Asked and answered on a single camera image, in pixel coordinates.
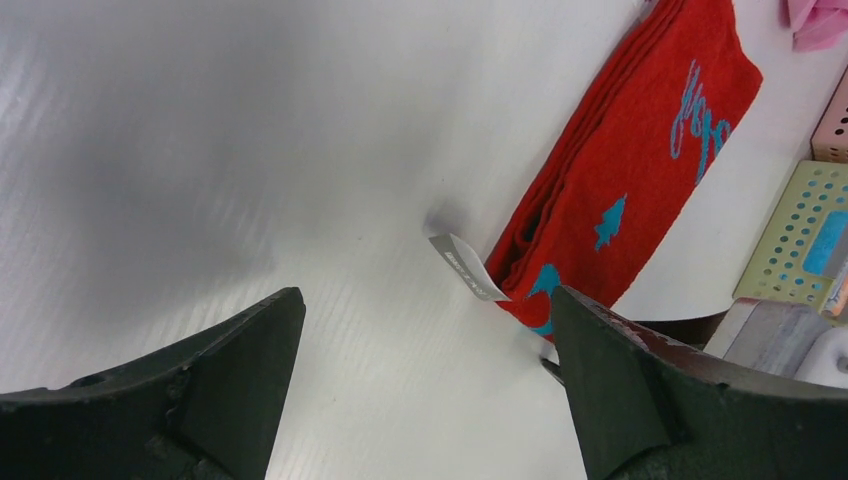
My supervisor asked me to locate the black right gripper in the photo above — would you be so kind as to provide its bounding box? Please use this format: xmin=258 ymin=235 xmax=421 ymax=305
xmin=601 ymin=298 xmax=847 ymax=389

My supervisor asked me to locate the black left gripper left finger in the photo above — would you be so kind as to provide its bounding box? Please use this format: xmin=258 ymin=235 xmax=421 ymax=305
xmin=1 ymin=287 xmax=306 ymax=479

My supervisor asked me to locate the green plastic basket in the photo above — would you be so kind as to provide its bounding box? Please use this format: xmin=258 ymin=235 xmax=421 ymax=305
xmin=733 ymin=160 xmax=847 ymax=315

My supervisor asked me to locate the rolled light blue towel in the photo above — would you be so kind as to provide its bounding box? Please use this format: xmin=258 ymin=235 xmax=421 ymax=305
xmin=803 ymin=211 xmax=847 ymax=277

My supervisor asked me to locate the red blue patterned towel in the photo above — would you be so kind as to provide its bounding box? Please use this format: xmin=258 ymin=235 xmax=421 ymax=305
xmin=486 ymin=1 xmax=763 ymax=339

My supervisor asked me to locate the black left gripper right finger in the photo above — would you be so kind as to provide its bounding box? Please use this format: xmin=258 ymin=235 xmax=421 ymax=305
xmin=551 ymin=287 xmax=847 ymax=479

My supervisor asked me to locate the pink plastic basket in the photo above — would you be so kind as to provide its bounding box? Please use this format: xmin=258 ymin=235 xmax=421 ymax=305
xmin=810 ymin=71 xmax=848 ymax=164

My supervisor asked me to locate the crumpled pink cloth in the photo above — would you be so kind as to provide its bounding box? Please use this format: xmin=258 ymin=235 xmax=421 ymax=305
xmin=785 ymin=0 xmax=847 ymax=52

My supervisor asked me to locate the grey towel label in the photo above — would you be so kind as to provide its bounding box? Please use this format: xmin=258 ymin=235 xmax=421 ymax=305
xmin=428 ymin=233 xmax=509 ymax=302

